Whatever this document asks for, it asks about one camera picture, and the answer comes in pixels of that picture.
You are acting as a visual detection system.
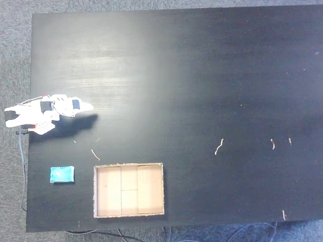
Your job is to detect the grey robot power cable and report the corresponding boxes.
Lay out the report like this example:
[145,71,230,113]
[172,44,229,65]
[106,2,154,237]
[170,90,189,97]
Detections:
[16,129,29,212]

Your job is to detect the green block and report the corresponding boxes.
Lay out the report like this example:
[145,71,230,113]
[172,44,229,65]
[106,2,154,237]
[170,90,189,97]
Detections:
[50,165,76,185]

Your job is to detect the shallow cardboard box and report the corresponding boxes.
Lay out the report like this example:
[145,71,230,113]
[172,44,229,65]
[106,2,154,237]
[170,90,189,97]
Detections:
[93,162,166,219]

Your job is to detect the curved tan debris sliver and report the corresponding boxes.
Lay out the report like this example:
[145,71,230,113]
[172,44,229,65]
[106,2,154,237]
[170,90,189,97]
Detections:
[214,138,225,156]

